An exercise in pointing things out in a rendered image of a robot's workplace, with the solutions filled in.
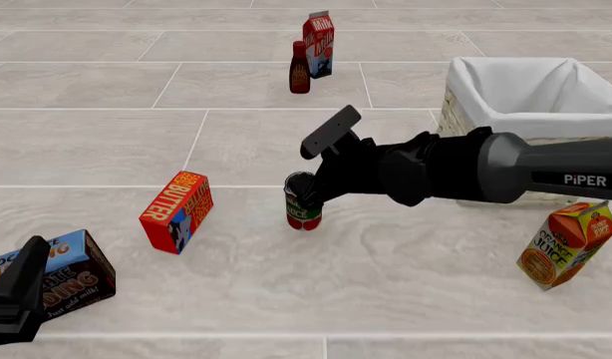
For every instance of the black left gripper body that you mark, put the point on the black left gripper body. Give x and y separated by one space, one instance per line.
9 323

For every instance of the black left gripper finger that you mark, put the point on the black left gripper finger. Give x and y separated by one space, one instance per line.
27 273

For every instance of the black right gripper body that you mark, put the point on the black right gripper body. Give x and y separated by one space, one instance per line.
348 170

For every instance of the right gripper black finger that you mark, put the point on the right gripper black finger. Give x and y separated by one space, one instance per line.
317 198
298 185

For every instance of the tomato sauce can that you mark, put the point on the tomato sauce can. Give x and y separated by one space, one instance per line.
303 218

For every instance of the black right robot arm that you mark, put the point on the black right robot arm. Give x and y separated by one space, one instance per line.
510 168

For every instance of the dark red sauce bottle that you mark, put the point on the dark red sauce bottle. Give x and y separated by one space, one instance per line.
300 75

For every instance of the wicker basket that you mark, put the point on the wicker basket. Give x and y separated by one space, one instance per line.
455 112

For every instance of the white cloth basket liner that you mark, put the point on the white cloth basket liner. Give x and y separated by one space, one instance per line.
530 97

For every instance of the chocolate pudding box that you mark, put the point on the chocolate pudding box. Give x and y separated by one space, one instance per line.
79 276

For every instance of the red butter box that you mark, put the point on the red butter box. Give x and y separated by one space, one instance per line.
174 213

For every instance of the red milk carton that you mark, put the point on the red milk carton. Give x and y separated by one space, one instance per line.
320 45

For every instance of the orange juice carton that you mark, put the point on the orange juice carton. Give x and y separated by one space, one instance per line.
565 247

